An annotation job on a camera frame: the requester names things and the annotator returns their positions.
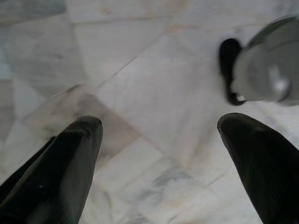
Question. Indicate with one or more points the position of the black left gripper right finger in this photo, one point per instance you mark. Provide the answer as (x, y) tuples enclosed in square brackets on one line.
[(264, 168)]

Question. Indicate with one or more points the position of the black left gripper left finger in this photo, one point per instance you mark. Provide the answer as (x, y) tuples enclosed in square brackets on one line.
[(58, 175)]

